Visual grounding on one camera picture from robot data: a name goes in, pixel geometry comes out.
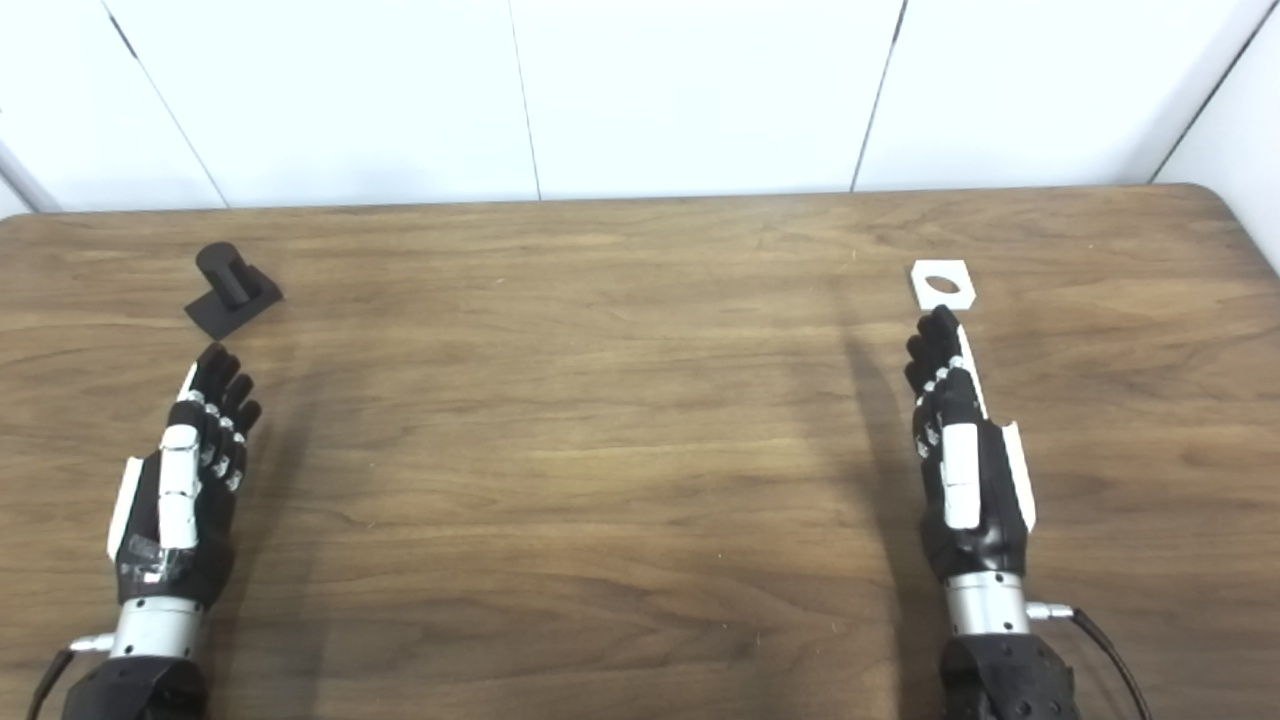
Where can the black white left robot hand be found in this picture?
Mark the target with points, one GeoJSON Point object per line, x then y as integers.
{"type": "Point", "coordinates": [178, 470]}

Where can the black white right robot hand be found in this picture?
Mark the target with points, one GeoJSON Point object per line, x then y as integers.
{"type": "Point", "coordinates": [962, 480]}

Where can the black peg with square base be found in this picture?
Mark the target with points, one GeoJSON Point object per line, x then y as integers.
{"type": "Point", "coordinates": [230, 290]}

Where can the white square piece with hole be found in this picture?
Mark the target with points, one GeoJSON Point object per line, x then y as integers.
{"type": "Point", "coordinates": [925, 292]}

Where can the grey corner pole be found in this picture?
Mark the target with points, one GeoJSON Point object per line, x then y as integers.
{"type": "Point", "coordinates": [25, 180]}

